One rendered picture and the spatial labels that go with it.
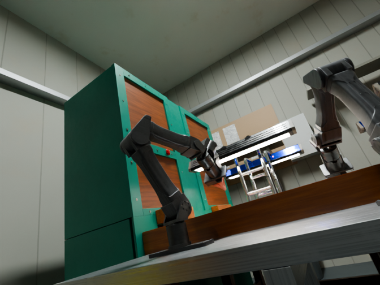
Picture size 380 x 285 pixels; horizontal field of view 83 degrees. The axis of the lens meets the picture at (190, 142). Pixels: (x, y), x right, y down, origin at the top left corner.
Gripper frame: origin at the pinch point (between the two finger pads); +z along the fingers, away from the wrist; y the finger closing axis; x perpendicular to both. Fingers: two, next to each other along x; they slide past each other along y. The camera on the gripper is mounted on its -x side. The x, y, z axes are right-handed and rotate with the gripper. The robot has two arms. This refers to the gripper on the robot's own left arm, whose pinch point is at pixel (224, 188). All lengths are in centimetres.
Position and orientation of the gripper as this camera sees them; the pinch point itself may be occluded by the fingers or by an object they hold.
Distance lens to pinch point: 98.2
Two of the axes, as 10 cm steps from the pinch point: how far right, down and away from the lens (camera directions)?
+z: 5.4, 7.5, 3.8
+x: -1.6, 5.4, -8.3
